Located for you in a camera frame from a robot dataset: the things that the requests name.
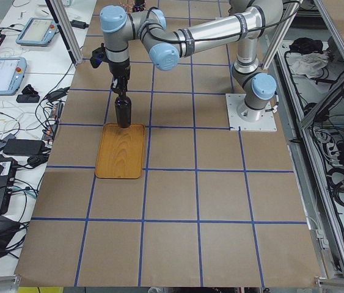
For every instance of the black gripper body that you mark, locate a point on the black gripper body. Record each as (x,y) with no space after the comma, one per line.
(119,69)

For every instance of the dark wine bottle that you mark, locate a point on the dark wine bottle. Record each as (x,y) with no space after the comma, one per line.
(123,110)
(139,4)

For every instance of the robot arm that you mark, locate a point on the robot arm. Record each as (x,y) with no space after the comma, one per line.
(245,24)

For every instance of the wooden tray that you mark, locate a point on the wooden tray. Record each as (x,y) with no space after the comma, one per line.
(121,151)

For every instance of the upper teach pendant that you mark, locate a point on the upper teach pendant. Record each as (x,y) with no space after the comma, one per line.
(37,32)

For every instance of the teach pendant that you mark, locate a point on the teach pendant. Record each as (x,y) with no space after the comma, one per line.
(37,32)
(12,71)

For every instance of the lower teach pendant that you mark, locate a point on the lower teach pendant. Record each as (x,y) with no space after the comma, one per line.
(12,71)

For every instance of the black power adapter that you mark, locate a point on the black power adapter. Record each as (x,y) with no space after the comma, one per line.
(23,147)

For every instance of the crumpled white cloth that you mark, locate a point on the crumpled white cloth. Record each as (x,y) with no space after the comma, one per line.
(310,65)

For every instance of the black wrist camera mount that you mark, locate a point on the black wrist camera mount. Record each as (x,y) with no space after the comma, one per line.
(98,56)

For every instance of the aluminium frame post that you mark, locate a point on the aluminium frame post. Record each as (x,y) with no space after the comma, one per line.
(60,17)

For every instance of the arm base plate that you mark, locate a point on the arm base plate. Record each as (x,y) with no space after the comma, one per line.
(242,118)

